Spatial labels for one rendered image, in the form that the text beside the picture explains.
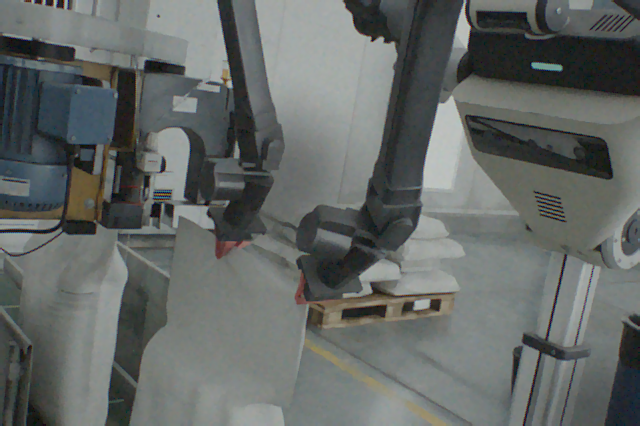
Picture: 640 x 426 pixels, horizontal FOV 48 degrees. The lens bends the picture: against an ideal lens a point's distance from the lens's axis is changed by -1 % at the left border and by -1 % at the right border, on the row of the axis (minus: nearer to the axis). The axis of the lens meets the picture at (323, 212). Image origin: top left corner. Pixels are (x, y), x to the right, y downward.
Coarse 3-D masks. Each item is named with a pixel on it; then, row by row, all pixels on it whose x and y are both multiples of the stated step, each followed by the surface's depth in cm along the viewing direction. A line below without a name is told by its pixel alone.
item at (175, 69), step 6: (150, 60) 153; (156, 60) 152; (144, 66) 154; (150, 66) 152; (156, 66) 152; (162, 66) 152; (168, 66) 152; (174, 66) 153; (180, 66) 154; (168, 72) 152; (174, 72) 153; (180, 72) 154
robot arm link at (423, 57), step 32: (416, 0) 80; (448, 0) 79; (416, 32) 82; (448, 32) 82; (416, 64) 84; (448, 64) 85; (416, 96) 87; (384, 128) 94; (416, 128) 90; (384, 160) 94; (416, 160) 93; (384, 192) 95; (416, 192) 96; (384, 224) 98; (416, 224) 99
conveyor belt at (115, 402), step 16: (0, 272) 306; (0, 288) 287; (16, 288) 290; (0, 304) 270; (16, 304) 272; (16, 320) 257; (112, 400) 210; (32, 416) 193; (112, 416) 201; (128, 416) 202
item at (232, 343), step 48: (192, 240) 149; (192, 288) 147; (240, 288) 130; (288, 288) 118; (192, 336) 143; (240, 336) 130; (288, 336) 118; (144, 384) 143; (192, 384) 130; (240, 384) 126; (288, 384) 118
